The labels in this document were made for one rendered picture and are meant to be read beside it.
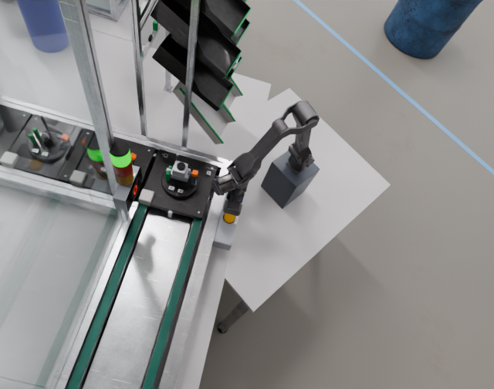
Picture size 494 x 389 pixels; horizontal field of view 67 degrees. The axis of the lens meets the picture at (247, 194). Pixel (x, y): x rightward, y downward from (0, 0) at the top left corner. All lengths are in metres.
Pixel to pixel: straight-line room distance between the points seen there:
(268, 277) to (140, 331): 0.50
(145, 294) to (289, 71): 2.49
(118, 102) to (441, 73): 3.21
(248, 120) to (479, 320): 2.07
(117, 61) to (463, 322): 2.61
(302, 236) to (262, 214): 0.19
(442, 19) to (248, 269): 3.07
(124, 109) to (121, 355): 1.02
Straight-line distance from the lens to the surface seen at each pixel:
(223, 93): 1.42
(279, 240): 1.53
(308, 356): 2.38
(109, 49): 2.04
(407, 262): 2.83
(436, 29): 4.01
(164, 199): 1.41
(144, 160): 1.49
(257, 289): 1.45
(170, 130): 1.71
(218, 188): 1.22
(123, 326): 1.34
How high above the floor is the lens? 2.23
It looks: 61 degrees down
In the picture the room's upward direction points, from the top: 23 degrees clockwise
